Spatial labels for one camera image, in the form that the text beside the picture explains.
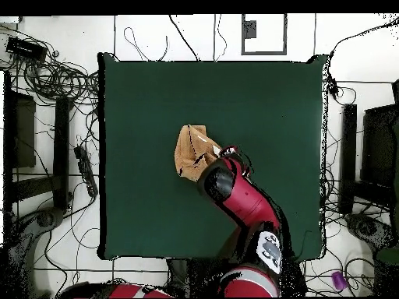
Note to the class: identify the tan terry towel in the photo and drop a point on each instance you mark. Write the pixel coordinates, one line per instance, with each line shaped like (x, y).
(190, 149)

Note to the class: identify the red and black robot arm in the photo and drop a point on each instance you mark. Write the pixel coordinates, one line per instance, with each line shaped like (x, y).
(246, 199)

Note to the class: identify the dark green table cloth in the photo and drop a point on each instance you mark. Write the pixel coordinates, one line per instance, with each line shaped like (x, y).
(265, 124)

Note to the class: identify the black upright bar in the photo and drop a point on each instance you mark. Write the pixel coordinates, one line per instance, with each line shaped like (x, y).
(348, 155)

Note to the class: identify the dark grey square plate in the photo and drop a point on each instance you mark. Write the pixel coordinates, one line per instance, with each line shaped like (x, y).
(249, 29)

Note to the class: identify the black power strip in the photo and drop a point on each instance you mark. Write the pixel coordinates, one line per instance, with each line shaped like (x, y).
(84, 169)

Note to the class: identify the black box cabinet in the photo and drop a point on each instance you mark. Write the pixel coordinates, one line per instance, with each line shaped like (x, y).
(378, 143)

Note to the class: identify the grey stand base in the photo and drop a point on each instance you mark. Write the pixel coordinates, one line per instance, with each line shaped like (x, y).
(367, 229)
(46, 218)

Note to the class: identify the purple small object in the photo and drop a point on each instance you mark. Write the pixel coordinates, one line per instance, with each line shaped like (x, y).
(339, 280)

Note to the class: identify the black rectangular box device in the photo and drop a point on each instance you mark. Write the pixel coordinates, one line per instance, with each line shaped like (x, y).
(26, 49)

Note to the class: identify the grey rectangular frame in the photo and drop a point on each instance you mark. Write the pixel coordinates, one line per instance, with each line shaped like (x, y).
(263, 53)

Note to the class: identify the black stand frame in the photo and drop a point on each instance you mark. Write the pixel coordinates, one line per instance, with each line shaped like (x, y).
(61, 149)

